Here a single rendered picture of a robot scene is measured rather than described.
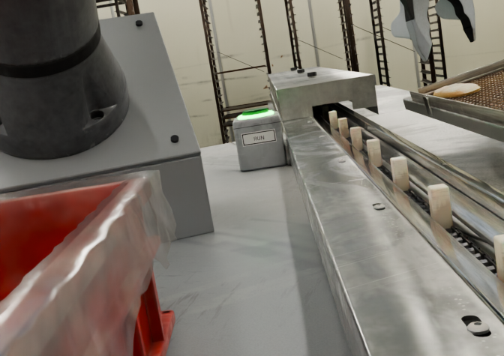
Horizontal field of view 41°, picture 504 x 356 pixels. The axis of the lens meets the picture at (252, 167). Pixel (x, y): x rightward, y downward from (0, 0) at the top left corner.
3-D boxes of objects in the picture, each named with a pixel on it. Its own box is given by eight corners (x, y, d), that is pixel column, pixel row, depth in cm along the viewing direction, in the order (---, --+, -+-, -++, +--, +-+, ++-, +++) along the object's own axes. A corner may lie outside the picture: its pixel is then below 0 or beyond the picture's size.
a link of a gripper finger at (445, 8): (460, 35, 95) (425, -20, 92) (492, 26, 89) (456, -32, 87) (447, 49, 94) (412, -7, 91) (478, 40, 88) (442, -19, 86)
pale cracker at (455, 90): (427, 98, 93) (424, 90, 93) (452, 88, 93) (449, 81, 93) (460, 98, 83) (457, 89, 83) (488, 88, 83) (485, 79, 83)
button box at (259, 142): (244, 185, 108) (232, 117, 106) (292, 178, 107) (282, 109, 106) (242, 195, 100) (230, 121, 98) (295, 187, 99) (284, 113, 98)
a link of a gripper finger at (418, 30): (403, 66, 90) (400, -3, 90) (433, 59, 85) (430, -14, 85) (385, 65, 89) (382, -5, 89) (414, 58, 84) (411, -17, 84)
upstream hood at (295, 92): (270, 94, 247) (266, 70, 245) (319, 86, 246) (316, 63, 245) (282, 130, 123) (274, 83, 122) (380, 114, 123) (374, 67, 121)
